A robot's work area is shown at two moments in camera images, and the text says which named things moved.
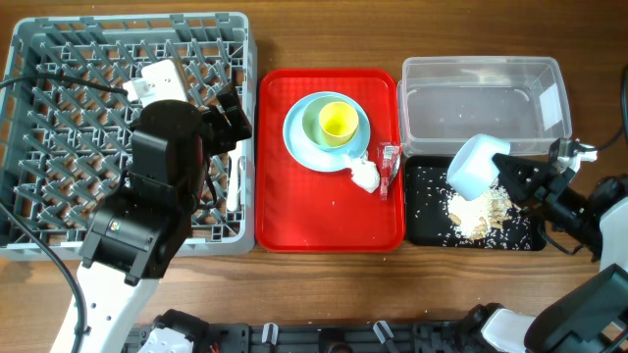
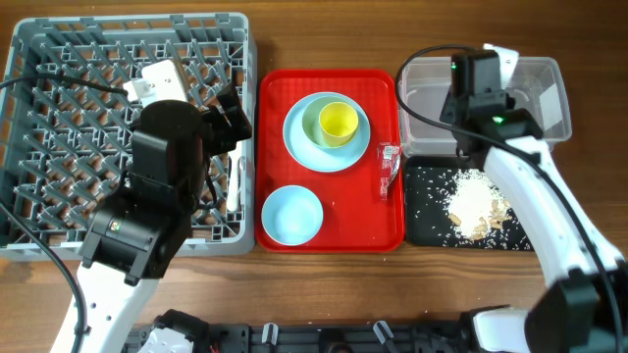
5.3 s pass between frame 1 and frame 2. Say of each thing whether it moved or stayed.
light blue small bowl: moved
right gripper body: moved
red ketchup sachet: stayed
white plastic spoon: stayed
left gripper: stayed
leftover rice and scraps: stayed
